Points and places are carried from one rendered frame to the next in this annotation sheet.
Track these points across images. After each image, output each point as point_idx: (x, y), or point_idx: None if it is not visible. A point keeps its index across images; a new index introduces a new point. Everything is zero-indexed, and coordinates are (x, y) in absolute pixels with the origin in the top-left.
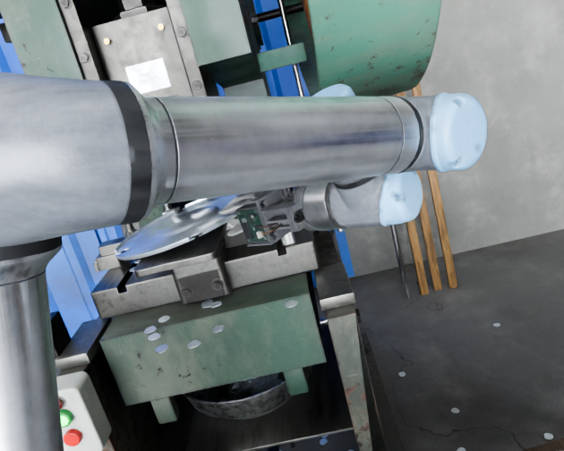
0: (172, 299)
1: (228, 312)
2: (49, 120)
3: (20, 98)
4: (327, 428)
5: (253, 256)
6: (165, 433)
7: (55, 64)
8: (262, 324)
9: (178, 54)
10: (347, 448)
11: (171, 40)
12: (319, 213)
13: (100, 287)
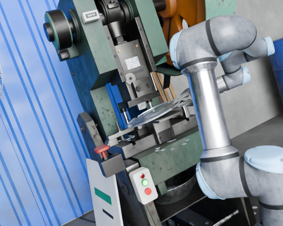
0: (152, 145)
1: (182, 139)
2: (247, 19)
3: (240, 16)
4: None
5: (179, 122)
6: None
7: (106, 58)
8: (193, 141)
9: (142, 54)
10: (204, 222)
11: (139, 50)
12: (222, 85)
13: (123, 145)
